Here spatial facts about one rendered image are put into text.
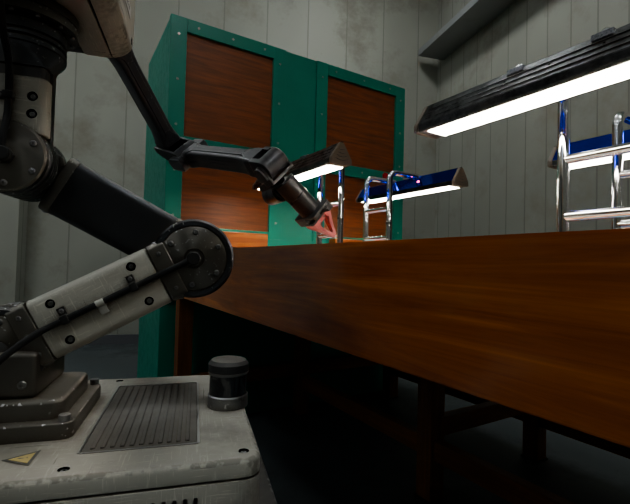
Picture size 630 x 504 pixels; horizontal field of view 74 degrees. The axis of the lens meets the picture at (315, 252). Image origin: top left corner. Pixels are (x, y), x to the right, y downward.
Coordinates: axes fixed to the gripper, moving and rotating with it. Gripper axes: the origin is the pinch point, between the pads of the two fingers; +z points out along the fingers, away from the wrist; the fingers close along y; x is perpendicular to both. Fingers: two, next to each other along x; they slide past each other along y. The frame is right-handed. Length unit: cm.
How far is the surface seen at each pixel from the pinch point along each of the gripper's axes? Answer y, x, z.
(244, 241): 86, -6, 6
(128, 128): 298, -71, -79
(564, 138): -46, -32, 9
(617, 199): -46, -39, 34
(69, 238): 309, 30, -49
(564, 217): -46, -19, 19
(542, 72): -52, -26, -9
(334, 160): 13.7, -24.3, -7.9
